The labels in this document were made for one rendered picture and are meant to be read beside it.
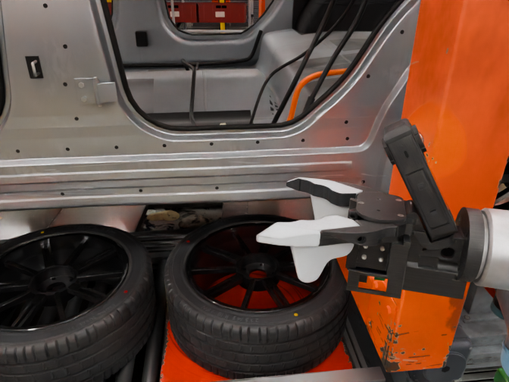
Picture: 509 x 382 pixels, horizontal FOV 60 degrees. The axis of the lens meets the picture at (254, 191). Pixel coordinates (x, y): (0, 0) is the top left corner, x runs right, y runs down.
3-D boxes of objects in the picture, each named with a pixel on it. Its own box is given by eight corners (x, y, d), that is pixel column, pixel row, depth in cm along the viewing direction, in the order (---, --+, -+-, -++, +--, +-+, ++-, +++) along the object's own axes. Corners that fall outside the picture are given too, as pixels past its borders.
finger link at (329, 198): (283, 219, 55) (341, 248, 48) (286, 173, 52) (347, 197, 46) (301, 213, 56) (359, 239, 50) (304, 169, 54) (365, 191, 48)
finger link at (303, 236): (266, 299, 39) (356, 281, 42) (270, 239, 36) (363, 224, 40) (254, 281, 41) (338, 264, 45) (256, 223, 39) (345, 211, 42)
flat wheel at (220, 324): (294, 243, 205) (296, 199, 193) (383, 346, 151) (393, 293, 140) (153, 280, 182) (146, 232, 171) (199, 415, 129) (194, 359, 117)
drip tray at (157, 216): (225, 206, 288) (225, 200, 286) (221, 243, 251) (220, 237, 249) (146, 206, 288) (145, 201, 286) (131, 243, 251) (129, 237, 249)
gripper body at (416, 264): (338, 290, 43) (469, 312, 41) (348, 210, 40) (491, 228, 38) (343, 254, 50) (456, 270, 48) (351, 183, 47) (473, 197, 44)
